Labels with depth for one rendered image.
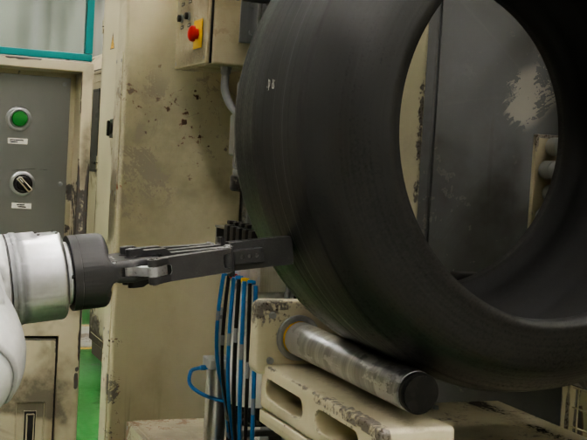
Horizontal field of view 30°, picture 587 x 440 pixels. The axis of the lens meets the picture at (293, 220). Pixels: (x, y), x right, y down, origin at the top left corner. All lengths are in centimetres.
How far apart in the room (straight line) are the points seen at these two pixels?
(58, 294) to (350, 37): 37
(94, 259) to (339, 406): 34
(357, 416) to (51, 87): 81
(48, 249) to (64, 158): 71
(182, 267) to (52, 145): 71
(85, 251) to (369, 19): 36
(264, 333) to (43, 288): 46
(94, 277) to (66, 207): 70
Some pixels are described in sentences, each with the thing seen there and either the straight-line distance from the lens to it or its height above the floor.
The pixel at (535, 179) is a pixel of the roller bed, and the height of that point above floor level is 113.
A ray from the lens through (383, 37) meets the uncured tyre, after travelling 108.
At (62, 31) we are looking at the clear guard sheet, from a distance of 175.
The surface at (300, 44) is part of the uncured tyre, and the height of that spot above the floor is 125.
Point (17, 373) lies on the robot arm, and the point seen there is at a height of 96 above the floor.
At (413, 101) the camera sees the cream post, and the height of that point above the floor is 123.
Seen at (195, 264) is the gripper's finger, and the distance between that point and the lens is 109.
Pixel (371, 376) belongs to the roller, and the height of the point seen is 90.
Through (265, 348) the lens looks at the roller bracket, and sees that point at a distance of 145.
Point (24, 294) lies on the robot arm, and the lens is 106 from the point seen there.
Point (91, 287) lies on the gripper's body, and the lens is 108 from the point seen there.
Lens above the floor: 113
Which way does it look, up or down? 3 degrees down
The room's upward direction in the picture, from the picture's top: 3 degrees clockwise
